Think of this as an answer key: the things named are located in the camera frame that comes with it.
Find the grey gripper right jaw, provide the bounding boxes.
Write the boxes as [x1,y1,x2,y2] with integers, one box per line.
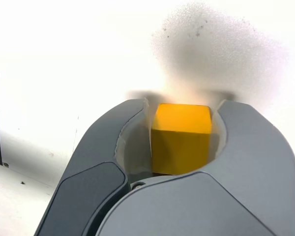
[98,99,295,236]

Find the yellow cube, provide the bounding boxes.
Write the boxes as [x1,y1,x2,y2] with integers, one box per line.
[149,103,212,177]

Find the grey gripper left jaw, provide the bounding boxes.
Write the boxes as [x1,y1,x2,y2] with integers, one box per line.
[35,97,154,236]

